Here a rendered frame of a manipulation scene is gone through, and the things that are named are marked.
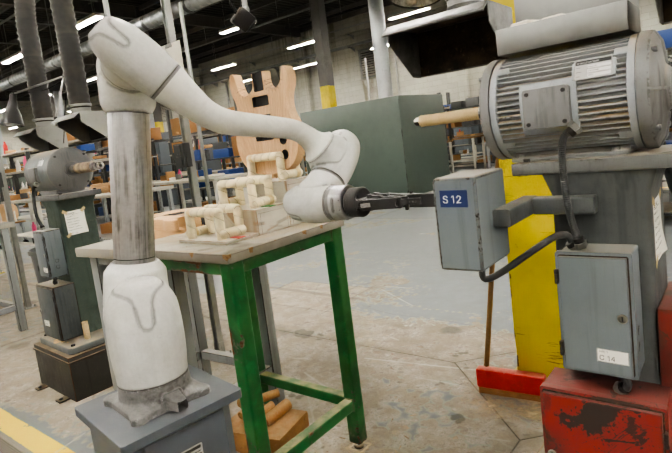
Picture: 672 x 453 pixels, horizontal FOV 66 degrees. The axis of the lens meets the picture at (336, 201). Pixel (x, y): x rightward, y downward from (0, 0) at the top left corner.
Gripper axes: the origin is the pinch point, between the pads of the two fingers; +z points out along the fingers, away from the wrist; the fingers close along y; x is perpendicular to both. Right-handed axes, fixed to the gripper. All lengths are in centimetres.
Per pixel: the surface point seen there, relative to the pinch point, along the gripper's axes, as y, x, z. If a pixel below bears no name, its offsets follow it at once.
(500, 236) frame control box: -7.1, -9.7, 14.1
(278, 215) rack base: -30, -9, -77
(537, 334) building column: -119, -79, -18
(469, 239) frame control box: 3.6, -8.0, 11.7
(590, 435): -9, -54, 29
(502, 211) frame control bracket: -3.4, -3.5, 16.4
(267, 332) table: -55, -69, -120
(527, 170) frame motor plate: -19.4, 3.2, 17.0
